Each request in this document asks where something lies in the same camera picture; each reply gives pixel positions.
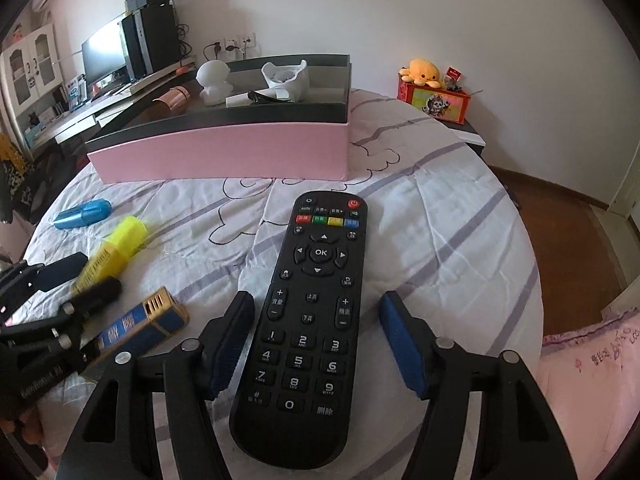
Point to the white glass-door cabinet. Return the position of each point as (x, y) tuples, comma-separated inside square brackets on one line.
[(30, 75)]

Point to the dark side table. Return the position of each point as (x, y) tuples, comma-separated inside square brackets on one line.
[(467, 132)]

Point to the blue highlighter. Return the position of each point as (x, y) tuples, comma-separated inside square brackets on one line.
[(82, 214)]

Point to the red printed box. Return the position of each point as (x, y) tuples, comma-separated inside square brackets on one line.
[(432, 102)]

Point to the small red figure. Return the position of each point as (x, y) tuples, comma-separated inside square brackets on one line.
[(454, 79)]

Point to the black computer tower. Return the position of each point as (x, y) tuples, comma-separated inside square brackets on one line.
[(150, 42)]

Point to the yellow plush toy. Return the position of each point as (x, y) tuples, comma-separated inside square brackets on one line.
[(422, 72)]

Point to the yellow highlighter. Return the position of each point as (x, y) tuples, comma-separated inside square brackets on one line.
[(112, 250)]

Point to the blue and gold box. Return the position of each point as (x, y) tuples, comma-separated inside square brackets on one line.
[(145, 322)]

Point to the black remote control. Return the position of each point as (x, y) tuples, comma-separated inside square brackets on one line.
[(305, 325)]

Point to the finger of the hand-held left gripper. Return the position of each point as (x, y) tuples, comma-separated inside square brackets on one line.
[(95, 295), (60, 270)]

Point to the rose gold metal canister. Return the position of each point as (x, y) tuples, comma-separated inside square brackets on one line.
[(172, 97)]

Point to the pink storage box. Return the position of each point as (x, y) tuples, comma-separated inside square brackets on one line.
[(220, 150)]

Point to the white ceramic ashtray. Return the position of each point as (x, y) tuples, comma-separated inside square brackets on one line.
[(285, 77)]

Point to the pink quilt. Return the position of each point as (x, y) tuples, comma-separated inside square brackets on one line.
[(590, 390)]

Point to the person's left hand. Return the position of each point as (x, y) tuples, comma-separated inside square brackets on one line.
[(30, 422)]

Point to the striped white bedsheet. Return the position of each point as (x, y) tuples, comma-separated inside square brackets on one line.
[(440, 240)]

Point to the white round-headed figurine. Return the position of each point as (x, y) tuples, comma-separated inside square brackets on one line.
[(214, 80)]

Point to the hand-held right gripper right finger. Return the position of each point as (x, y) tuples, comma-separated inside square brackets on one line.
[(405, 350)]

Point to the wall power outlets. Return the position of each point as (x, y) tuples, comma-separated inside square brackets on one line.
[(235, 42)]

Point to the small blue box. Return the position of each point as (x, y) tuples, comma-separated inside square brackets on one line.
[(77, 91)]

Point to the white desk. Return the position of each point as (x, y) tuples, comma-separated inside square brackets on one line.
[(75, 120)]

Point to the white door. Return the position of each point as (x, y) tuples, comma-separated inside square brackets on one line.
[(625, 185)]

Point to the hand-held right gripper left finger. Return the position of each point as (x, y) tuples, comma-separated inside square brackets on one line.
[(230, 345)]

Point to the computer monitor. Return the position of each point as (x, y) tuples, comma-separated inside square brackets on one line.
[(102, 52)]

